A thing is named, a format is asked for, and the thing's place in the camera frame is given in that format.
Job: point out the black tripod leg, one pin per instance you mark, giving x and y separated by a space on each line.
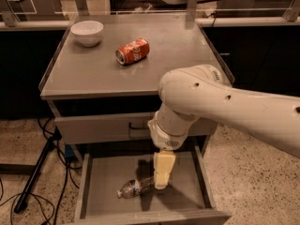
48 147

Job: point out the black drawer handle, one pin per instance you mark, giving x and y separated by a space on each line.
137 127

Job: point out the white ceramic bowl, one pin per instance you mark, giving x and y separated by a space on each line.
88 33

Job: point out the grey open middle drawer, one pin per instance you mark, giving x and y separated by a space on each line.
185 201

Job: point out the grey drawer cabinet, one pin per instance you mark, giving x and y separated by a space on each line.
83 81

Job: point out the orange soda can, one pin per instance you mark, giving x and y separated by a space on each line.
132 52

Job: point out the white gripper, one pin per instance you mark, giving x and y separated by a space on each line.
164 140

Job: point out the clear acrylic barrier panel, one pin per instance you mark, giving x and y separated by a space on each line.
15 11

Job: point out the clear plastic water bottle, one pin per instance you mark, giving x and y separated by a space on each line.
136 187

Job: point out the grey top drawer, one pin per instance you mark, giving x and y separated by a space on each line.
114 127

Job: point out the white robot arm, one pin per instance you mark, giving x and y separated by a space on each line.
191 93

